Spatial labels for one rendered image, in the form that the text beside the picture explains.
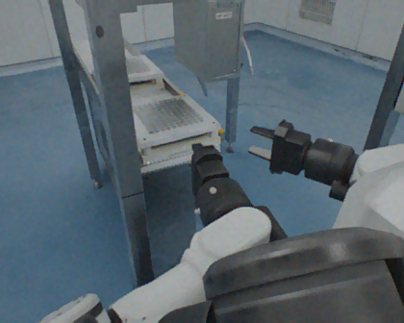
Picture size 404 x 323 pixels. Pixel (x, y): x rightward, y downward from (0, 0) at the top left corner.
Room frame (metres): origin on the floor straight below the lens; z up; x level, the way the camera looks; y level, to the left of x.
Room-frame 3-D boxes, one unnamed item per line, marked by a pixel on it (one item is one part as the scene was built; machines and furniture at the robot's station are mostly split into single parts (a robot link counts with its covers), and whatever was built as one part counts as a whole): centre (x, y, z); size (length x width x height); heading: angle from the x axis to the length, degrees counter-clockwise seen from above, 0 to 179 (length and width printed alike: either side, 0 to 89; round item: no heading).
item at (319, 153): (0.60, -0.21, 0.99); 0.12 x 0.10 x 0.13; 58
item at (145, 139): (0.94, 0.11, 0.90); 0.25 x 0.24 x 0.02; 117
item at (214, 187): (0.48, -0.02, 0.99); 0.12 x 0.10 x 0.13; 17
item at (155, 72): (1.36, 0.32, 0.89); 0.25 x 0.24 x 0.02; 116
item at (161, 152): (0.94, 0.11, 0.85); 0.24 x 0.24 x 0.02; 27
